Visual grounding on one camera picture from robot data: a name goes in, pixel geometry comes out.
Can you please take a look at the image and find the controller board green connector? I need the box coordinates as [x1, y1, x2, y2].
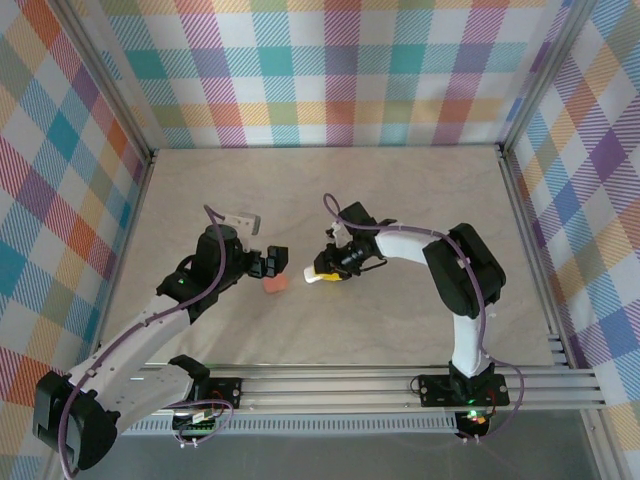
[171, 408, 224, 437]

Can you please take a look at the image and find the grey metal shelf panel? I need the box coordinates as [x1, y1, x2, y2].
[64, 432, 601, 480]

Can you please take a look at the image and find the controller board lit LED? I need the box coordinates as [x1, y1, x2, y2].
[457, 408, 490, 432]

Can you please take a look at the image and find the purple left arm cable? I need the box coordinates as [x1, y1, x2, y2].
[58, 203, 229, 474]

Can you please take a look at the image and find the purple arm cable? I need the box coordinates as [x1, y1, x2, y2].
[58, 203, 229, 474]
[322, 192, 526, 442]

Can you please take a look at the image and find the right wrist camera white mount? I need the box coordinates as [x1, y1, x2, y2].
[324, 221, 350, 250]

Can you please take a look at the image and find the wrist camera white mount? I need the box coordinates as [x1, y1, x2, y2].
[324, 221, 350, 250]
[222, 210, 264, 251]

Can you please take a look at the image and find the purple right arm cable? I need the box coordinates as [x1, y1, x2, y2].
[322, 192, 526, 442]

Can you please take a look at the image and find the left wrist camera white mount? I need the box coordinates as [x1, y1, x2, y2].
[222, 210, 264, 251]

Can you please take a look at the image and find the aluminium table side rail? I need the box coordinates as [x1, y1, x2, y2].
[97, 149, 159, 351]
[497, 143, 574, 371]

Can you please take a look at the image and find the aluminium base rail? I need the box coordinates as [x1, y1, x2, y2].
[114, 363, 605, 414]

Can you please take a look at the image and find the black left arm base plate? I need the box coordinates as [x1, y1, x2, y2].
[199, 377, 245, 409]

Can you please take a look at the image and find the grey slotted cable duct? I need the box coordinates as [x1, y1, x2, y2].
[106, 418, 460, 437]

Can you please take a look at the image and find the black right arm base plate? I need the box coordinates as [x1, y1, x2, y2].
[418, 373, 511, 408]

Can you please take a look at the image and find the aluminium frame post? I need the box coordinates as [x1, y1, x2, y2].
[62, 0, 157, 169]
[498, 0, 594, 159]

